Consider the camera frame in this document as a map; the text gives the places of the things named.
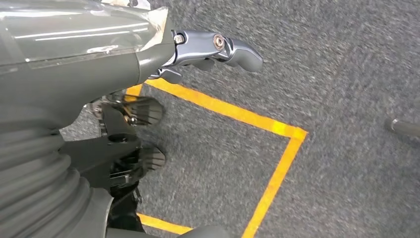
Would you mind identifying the stainless steel workbench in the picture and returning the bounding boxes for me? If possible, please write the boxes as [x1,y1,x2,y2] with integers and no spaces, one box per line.
[384,118,420,138]

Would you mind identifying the black robot foot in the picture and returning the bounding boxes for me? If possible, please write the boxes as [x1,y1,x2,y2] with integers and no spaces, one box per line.
[108,96,165,127]
[109,144,166,188]

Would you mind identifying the yellow floor tape square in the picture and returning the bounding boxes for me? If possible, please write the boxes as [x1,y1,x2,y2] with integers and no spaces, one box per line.
[124,78,309,238]

